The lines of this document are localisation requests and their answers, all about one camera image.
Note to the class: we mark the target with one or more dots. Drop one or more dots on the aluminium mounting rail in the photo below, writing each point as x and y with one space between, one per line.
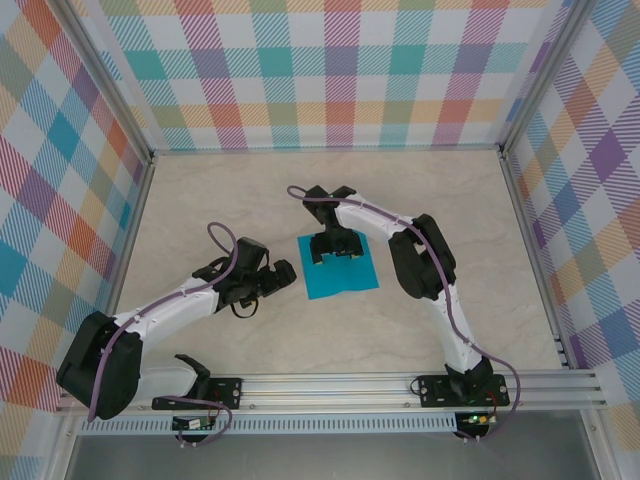
325 390

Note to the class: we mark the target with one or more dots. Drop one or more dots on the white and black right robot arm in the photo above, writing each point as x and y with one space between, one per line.
460 330

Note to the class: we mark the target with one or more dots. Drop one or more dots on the aluminium frame post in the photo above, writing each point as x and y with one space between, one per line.
107 75
544 75

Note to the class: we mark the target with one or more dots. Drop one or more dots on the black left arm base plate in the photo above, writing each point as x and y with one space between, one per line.
227 390

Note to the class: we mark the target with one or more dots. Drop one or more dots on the grey metal shelf panel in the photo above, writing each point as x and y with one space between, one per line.
325 460

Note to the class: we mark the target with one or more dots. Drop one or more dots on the aluminium side floor rail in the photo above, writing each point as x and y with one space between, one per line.
131 225
536 250

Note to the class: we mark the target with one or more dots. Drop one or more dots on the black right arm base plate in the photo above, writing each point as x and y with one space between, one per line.
435 397

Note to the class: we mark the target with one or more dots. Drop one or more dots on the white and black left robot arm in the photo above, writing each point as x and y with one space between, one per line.
165 310

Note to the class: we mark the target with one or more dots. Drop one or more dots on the aluminium frame leg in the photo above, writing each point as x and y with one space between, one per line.
597 450
62 450

